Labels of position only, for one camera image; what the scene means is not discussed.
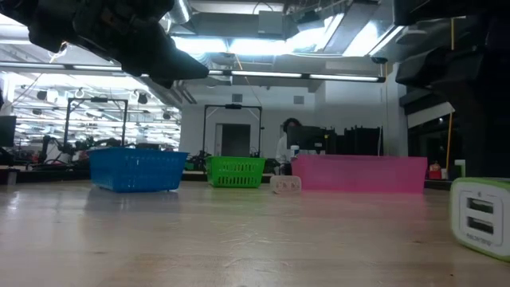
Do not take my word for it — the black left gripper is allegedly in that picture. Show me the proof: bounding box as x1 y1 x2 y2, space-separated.
27 0 210 90

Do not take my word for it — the small pink charger block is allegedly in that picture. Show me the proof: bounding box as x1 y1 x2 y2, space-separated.
269 175 303 195

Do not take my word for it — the green white USB charger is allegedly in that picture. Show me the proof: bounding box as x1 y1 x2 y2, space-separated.
449 177 510 263

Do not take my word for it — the red translucent plastic bin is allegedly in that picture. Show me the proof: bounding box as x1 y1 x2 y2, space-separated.
291 154 428 195

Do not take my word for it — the blue plastic basket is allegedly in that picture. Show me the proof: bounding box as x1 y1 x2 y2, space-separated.
88 147 189 194

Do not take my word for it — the green plastic basket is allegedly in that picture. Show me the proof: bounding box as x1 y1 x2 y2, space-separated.
205 155 266 189

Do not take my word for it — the person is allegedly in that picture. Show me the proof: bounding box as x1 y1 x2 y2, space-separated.
277 117 303 165

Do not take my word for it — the black computer monitor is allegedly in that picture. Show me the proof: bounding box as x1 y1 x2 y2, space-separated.
286 125 326 155

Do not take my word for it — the black background gantry frame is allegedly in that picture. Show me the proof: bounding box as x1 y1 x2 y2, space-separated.
62 96 129 155
202 104 263 159

